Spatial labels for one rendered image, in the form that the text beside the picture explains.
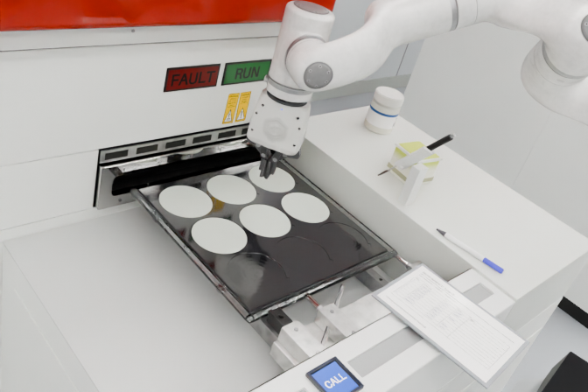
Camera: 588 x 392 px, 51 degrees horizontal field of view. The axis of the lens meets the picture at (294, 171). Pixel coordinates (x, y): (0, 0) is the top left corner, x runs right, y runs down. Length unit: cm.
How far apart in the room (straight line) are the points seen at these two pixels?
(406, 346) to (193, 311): 36
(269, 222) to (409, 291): 31
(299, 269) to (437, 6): 50
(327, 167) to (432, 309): 44
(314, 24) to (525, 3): 35
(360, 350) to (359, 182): 46
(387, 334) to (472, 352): 13
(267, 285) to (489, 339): 36
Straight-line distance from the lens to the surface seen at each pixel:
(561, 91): 116
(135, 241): 118
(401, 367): 90
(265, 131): 111
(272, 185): 126
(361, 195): 126
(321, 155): 131
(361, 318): 106
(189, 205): 115
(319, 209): 124
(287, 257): 109
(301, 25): 101
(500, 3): 112
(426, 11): 107
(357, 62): 98
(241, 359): 101
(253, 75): 125
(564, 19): 106
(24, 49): 99
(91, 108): 108
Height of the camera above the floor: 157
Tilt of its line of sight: 30 degrees down
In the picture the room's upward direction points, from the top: 17 degrees clockwise
